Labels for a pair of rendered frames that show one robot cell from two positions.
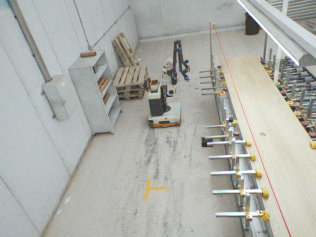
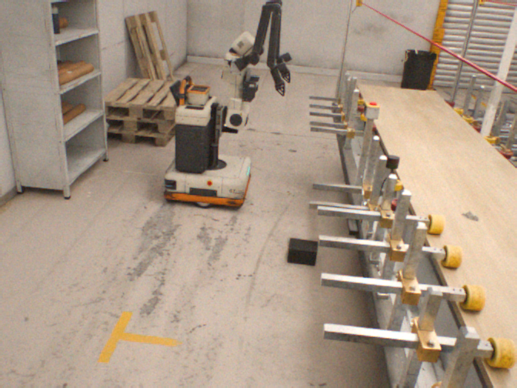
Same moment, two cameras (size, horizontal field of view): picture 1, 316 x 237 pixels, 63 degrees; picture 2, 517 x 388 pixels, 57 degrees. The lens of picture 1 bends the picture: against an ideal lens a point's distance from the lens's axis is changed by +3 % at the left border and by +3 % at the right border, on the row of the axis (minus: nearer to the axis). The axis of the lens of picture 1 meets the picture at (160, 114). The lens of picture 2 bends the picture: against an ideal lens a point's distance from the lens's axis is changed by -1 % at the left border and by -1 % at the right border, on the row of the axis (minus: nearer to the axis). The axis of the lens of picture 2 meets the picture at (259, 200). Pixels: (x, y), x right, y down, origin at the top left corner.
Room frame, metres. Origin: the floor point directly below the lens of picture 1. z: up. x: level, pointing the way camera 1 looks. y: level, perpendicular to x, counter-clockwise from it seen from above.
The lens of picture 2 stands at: (0.66, -0.03, 1.85)
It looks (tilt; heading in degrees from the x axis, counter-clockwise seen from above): 26 degrees down; 352
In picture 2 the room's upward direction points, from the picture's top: 5 degrees clockwise
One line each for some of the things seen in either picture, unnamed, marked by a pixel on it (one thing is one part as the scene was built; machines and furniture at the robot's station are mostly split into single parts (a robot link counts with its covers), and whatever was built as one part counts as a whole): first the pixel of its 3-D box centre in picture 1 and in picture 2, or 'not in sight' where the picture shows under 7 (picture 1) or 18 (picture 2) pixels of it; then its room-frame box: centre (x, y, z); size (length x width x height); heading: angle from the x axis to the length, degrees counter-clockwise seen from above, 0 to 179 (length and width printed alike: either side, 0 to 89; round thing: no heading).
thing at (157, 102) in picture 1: (157, 97); (200, 128); (4.54, -0.01, 0.59); 0.55 x 0.34 x 0.83; 170
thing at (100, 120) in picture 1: (99, 93); (58, 91); (4.81, 1.20, 0.78); 0.90 x 0.45 x 1.55; 170
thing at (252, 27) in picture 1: (252, 22); (416, 71); (9.13, -3.83, 0.36); 0.59 x 0.58 x 0.73; 170
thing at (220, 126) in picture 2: (169, 90); (232, 118); (4.55, -0.28, 0.68); 0.28 x 0.27 x 0.25; 170
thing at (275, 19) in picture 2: (179, 60); (273, 36); (4.23, -0.51, 1.40); 0.11 x 0.06 x 0.43; 170
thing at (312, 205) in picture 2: (221, 137); (355, 209); (2.62, -0.75, 0.84); 0.43 x 0.03 x 0.04; 80
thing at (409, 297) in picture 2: (237, 171); (407, 285); (1.88, -0.71, 0.95); 0.14 x 0.06 x 0.05; 170
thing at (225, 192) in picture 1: (238, 192); (412, 340); (1.63, -0.63, 0.95); 0.50 x 0.04 x 0.04; 80
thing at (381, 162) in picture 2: (227, 133); (373, 202); (2.64, -0.85, 0.87); 0.04 x 0.04 x 0.48; 80
